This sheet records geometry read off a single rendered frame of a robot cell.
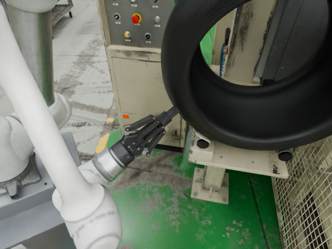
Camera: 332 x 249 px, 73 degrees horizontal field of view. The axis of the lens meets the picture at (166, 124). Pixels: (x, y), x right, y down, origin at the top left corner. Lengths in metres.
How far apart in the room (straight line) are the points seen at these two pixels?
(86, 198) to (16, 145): 0.49
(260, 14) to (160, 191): 1.30
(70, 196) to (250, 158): 0.67
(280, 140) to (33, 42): 0.76
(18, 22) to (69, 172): 0.40
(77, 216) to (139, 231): 1.11
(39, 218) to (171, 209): 0.91
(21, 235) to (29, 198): 0.13
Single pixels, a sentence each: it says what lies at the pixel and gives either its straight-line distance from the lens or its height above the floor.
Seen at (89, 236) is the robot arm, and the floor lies 1.03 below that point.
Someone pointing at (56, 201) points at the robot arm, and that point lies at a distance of 0.71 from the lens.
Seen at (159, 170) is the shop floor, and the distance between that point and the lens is 1.85.
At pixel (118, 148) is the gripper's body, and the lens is 0.66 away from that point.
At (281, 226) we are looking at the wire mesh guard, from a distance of 1.41.
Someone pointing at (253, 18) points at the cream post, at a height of 1.22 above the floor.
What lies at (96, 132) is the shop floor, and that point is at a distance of 2.23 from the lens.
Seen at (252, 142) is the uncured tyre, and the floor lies 0.98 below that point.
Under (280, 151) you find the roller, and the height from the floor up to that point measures 0.91.
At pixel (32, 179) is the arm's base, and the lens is 1.04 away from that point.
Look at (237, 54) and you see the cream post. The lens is 1.02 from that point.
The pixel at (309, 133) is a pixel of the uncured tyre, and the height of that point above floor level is 1.04.
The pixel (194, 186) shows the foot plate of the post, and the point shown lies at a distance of 1.76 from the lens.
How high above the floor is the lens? 1.50
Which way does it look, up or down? 43 degrees down
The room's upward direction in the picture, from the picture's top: straight up
